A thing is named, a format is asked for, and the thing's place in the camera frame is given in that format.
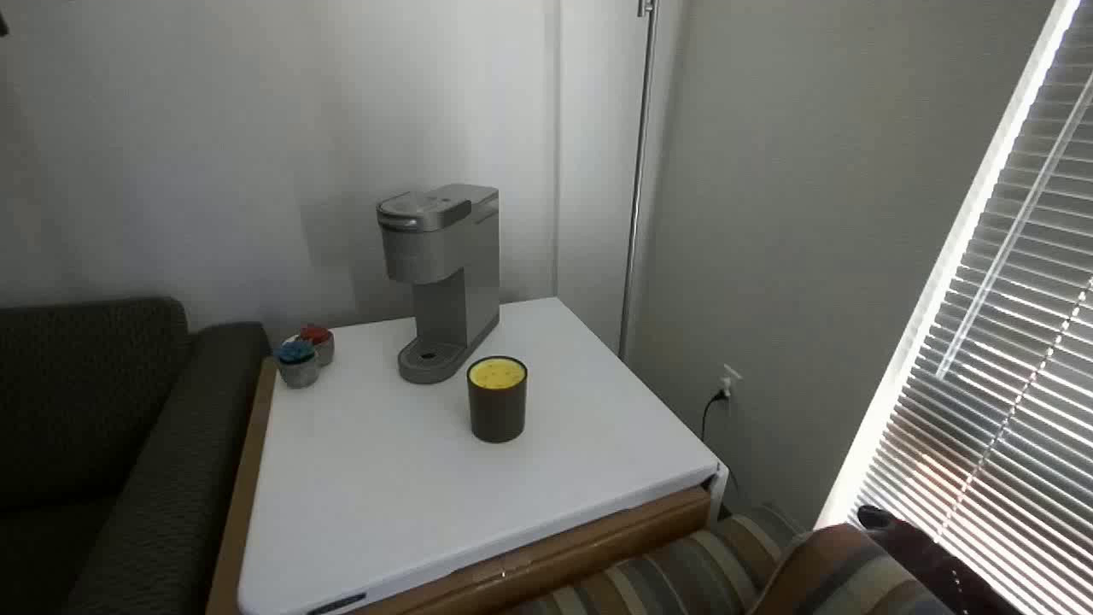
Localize grey pod coffee machine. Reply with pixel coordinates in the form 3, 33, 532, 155
377, 180, 505, 386

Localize dark cloth on sofa arm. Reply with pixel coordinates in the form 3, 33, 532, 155
854, 504, 1025, 615

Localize dark jar yellow candle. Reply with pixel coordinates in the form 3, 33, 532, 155
464, 353, 532, 444

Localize thin metal pole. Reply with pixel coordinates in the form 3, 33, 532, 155
616, 0, 660, 360

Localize red succulent small pot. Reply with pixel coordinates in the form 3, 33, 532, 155
297, 323, 340, 370

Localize white plastic board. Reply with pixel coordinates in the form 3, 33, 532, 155
236, 295, 733, 615

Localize blue succulent small pot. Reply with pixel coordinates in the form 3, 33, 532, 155
273, 334, 320, 392

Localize striped brown sofa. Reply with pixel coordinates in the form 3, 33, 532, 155
500, 512, 952, 615

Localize dark grey sofa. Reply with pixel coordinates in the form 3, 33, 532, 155
0, 296, 273, 615

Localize white window blinds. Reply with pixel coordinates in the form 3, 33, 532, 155
852, 0, 1093, 615

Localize black power cable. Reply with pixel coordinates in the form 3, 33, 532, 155
697, 386, 734, 452

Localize white wall outlet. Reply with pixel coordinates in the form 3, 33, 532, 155
713, 361, 749, 405

